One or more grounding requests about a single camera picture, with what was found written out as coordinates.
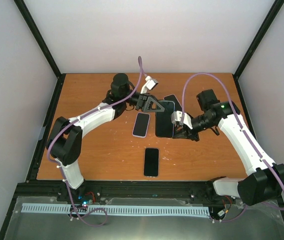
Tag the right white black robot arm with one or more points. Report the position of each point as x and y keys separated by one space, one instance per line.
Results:
x=265 y=178

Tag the black phone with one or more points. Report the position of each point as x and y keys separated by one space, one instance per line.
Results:
x=151 y=162
x=164 y=127

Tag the right black frame post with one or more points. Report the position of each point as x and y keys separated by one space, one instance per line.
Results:
x=267 y=22

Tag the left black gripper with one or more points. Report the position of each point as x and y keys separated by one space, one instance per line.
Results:
x=143 y=103

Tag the phone in pink case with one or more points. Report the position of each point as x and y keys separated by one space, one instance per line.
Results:
x=174 y=99

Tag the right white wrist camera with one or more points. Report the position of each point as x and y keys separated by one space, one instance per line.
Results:
x=179 y=118

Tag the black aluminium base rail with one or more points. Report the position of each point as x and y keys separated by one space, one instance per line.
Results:
x=194 y=192

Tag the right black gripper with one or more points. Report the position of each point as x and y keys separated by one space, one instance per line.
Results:
x=188 y=134

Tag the black frame post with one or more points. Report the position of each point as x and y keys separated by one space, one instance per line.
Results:
x=25 y=13
x=267 y=22

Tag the light blue slotted cable duct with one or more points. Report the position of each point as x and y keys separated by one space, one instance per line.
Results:
x=119 y=210

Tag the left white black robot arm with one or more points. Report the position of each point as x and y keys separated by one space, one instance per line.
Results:
x=65 y=140

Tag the left black frame post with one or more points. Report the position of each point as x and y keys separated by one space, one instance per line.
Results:
x=25 y=13

